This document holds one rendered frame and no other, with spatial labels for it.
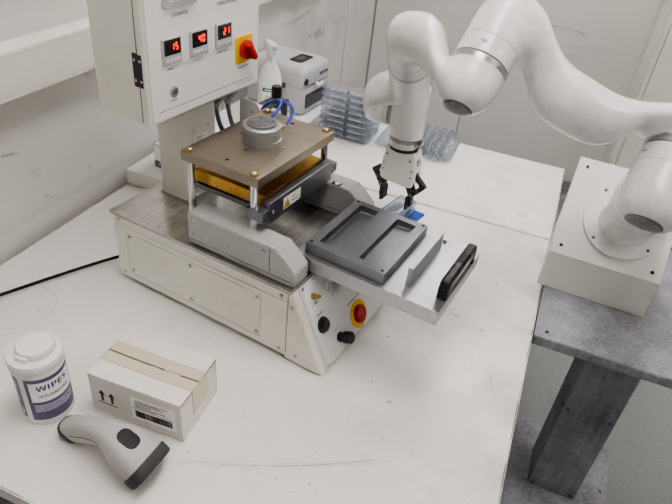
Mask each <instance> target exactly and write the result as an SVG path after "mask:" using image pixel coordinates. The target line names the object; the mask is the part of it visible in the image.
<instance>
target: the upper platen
mask: <svg viewBox="0 0 672 504"><path fill-rule="evenodd" d="M321 162H322V158H319V157H316V156H314V155H310V156H308V157H307V158H305V159H304V160H302V161H301V162H299V163H298V164H296V165H295V166H293V167H291V168H290V169H288V170H287V171H285V172H284V173H282V174H281V175H279V176H278V177H276V178H274V179H273V180H271V181H270V182H268V183H267V184H265V185H264V186H262V187H260V188H259V202H258V205H259V206H261V207H263V201H265V200H266V199H268V198H269V197H271V196H272V195H274V194H275V193H277V192H278V191H280V190H281V189H283V188H284V187H286V186H287V185H288V184H290V183H291V182H293V181H294V180H296V179H297V178H299V177H300V176H302V175H303V174H305V173H306V172H308V171H309V170H311V169H312V168H313V167H315V166H316V165H318V164H319V163H321ZM195 175H196V180H198V181H197V182H196V187H199V188H201V189H204V190H206V191H208V192H211V193H213V194H216V195H218V196H221V197H223V198H226V199H228V200H230V201H233V202H235V203H238V204H240V205H243V206H245V207H247V206H248V205H250V186H248V185H246V184H243V183H241V182H238V181H236V180H233V179H230V178H228V177H225V176H223V175H220V174H218V173H215V172H213V171H210V170H207V169H205V168H202V167H198V168H196V169H195Z"/></svg>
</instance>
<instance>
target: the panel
mask: <svg viewBox="0 0 672 504"><path fill-rule="evenodd" d="M324 279H325V277H322V276H320V275H318V274H314V275H313V276H312V277H311V278H310V279H308V280H307V281H306V282H305V283H304V284H303V285H302V286H301V287H300V288H299V292H300V295H301V298H302V301H303V304H304V307H305V309H306V312H307V315H308V318H309V321H310V324H311V327H312V329H313V332H314V335H315V338H316V341H317V344H318V347H319V349H320V352H321V355H322V358H323V361H324V364H325V367H326V369H327V370H328V369H329V368H330V367H331V365H332V364H333V363H334V362H335V361H336V360H337V358H338V357H339V356H340V355H341V354H342V352H343V351H344V350H345V349H346V348H347V346H348V345H349V344H345V343H343V342H339V341H338V340H337V334H338V333H339V332H340V331H341V332H342V333H343V332H344V331H352V332H353V333H354V335H355V337H356V336H357V334H358V333H359V332H360V331H361V330H362V328H363V327H364V326H365V325H366V324H367V323H368V321H369V320H370V319H371V318H372V317H373V315H374V314H375V313H376V312H377V311H378V309H379V308H380V307H381V306H382V305H383V303H382V302H380V301H377V300H375V299H373V298H371V297H368V296H366V295H364V294H361V293H359V292H357V291H355V290H352V289H350V288H348V287H345V286H343V285H341V284H340V287H339V289H338V290H337V291H336V292H334V293H329V292H327V291H326V289H325V287H324ZM357 304H363V305H364V306H365V308H366V318H365V320H364V321H363V322H362V323H357V322H356V321H355V319H354V309H355V306H356V305H357ZM322 318H328V319H329V321H330V328H329V330H328V331H327V332H322V331H321V329H320V321H321V319H322Z"/></svg>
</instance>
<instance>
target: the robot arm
mask: <svg viewBox="0 0 672 504"><path fill-rule="evenodd" d="M386 48H387V61H388V70H387V71H384V72H381V73H379V74H377V75H375V76H374V77H373V78H372V79H371V80H370V81H369V83H368V84H367V86H366V88H365V91H364V94H363V109H364V114H365V116H366V117H367V118H368V119H369V120H371V121H374V122H378V123H383V124H388V125H390V134H389V140H388V145H387V147H386V150H385V153H384V156H383V159H382V163H380V164H378V165H375V166H374V167H372V169H373V171H374V173H375V176H376V178H377V180H378V184H379V185H380V188H379V199H380V200H381V199H383V198H384V197H386V196H387V191H388V183H387V181H391V182H393V183H395V184H398V185H400V186H403V187H405V188H406V191H407V196H406V197H405V202H404V208H403V209H404V210H406V209H408V208H409V207H411V206H412V204H413V199H414V196H415V195H417V194H419V193H420V192H422V191H423V190H425V189H426V188H427V186H426V184H425V183H424V181H423V180H422V179H421V177H420V176H421V168H422V150H421V149H419V147H420V146H421V147H422V146H423V145H424V142H423V141H422V139H423V134H424V128H425V123H426V117H427V112H428V107H429V101H430V96H431V90H432V88H431V86H430V83H431V85H432V87H433V90H434V92H435V94H436V96H437V98H438V99H439V101H440V102H441V104H442V105H443V106H444V107H445V108H446V109H447V110H448V111H450V112H452V113H453V114H456V115H459V116H473V115H477V114H479V113H481V112H483V111H484V110H486V109H487V108H488V107H489V106H490V105H491V104H492V103H493V101H494V100H495V98H496V97H497V95H498V93H499V92H500V90H501V88H502V86H503V84H504V82H505V81H506V79H507V77H508V75H509V73H510V71H511V69H512V68H513V66H514V64H517V65H518V66H519V67H520V69H521V71H522V73H523V75H524V78H525V81H526V85H527V90H528V96H529V101H530V104H531V107H532V109H533V111H534V113H535V114H536V115H537V116H538V118H540V119H541V120H542V121H543V122H545V123H546V124H547V125H549V126H551V127H552V128H554V129H556V130H557V131H559V132H561V133H563V134H564V135H566V136H568V137H570V138H572V139H574V140H576V141H579V142H581V143H585V144H590V145H602V144H607V143H611V142H614V141H616V140H619V139H621V138H623V137H625V136H627V135H630V134H634V135H638V136H640V137H641V138H642V139H643V141H644V144H643V146H642V148H641V150H640V152H639V154H638V156H637V158H636V160H635V161H634V163H633V165H632V167H631V169H630V170H629V171H628V172H627V173H626V174H625V175H624V176H623V177H622V179H621V180H620V182H616V183H612V184H609V185H606V186H604V187H603V188H601V189H599V190H598V191H597V192H595V193H594V195H593V196H592V197H591V198H590V199H589V201H588V203H587V204H586V207H585V209H584V213H583V227H584V232H585V234H586V236H587V238H588V240H589V241H590V243H591V244H592V245H593V246H594V247H595V248H596V249H597V250H599V251H600V252H601V253H603V254H605V255H607V256H609V257H612V258H615V259H619V260H637V259H641V258H644V257H647V256H649V255H651V254H653V253H654V252H655V251H657V250H658V249H659V248H660V247H661V246H662V245H663V244H664V243H665V241H666V239H667V238H668V236H669V233H670V232H672V103H660V102H647V101H640V100H635V99H631V98H627V97H624V96H622V95H619V94H617V93H615V92H613V91H611V90H609V89H608V88H606V87H604V86H603V85H601V84H600V83H598V82H596V81H595V80H593V79H592V78H590V77H588V76H587V75H585V74H584V73H582V72H581V71H579V70H578V69H576V68H575V67H574V66H573V65H572V64H571V63H570V62H569V61H568V60H567V58H566V57H565V56H564V54H563V52H562V51H561V49H560V47H559V44H558V42H557V40H556V37H555V34H554V31H553V28H552V26H551V23H550V20H549V18H548V16H547V14H546V12H545V11H544V9H543V8H542V7H541V5H540V4H539V3H538V2H537V1H536V0H486V1H485V2H484V3H483V4H482V6H481V7H480V8H479V10H478V11H477V13H476V15H475V16H474V18H473V19H472V21H471V23H470V25H469V27H468V28H467V30H466V32H465V34H464V35H463V37H462V39H461V41H460V43H459V44H458V46H457V48H456V50H455V52H454V53H453V55H452V56H450V55H449V48H448V42H447V38H446V34H445V31H444V28H443V26H442V24H441V22H440V21H439V20H438V19H437V18H436V17H435V16H434V15H432V14H430V13H427V12H424V11H406V12H403V13H401V14H399V15H397V16H396V17H395V18H394V19H393V20H392V21H391V23H390V25H389V27H388V30H387V35H386ZM414 183H417V184H418V185H419V188H417V189H416V188H415V185H414Z"/></svg>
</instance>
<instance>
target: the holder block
mask: <svg viewBox="0 0 672 504"><path fill-rule="evenodd" d="M427 228H428V226H427V225H424V224H422V223H419V222H416V221H414V220H411V219H408V218H406V217H403V216H400V215H398V214H395V213H392V212H389V211H387V210H384V209H381V208H379V207H376V206H373V205H371V204H368V203H365V202H363V201H360V200H357V199H356V200H355V201H354V202H353V203H352V204H351V205H349V206H348V207H347V208H346V209H345V210H343V211H342V212H341V213H340V214H339V215H337V216H336V217H335V218H334V219H333V220H331V221H330V222H329V223H328V224H327V225H325V226H324V227H323V228H322V229H321V230H320V231H318V232H317V233H316V234H315V235H314V236H312V237H311V238H310V239H309V240H308V241H306V250H305V252H306V253H308V254H311V255H313V256H315V257H318V258H320V259H322V260H325V261H327V262H329V263H332V264H334V265H337V266H339V267H341V268H344V269H346V270H348V271H351V272H353V273H355V274H358V275H360V276H362V277H365V278H367V279H370V280H372V281H374V282H377V283H379V284H381V285H383V284H384V283H385V282H386V281H387V279H388V278H389V277H390V276H391V275H392V274H393V273H394V271H395V270H396V269H397V268H398V267H399V266H400V265H401V263H402V262H403V261H404V260H405V259H406V258H407V257H408V256H409V254H410V253H411V252H412V251H413V250H414V249H415V248H416V246H417V245H418V244H419V243H420V242H421V241H422V240H423V238H424V237H425V236H426V233H427Z"/></svg>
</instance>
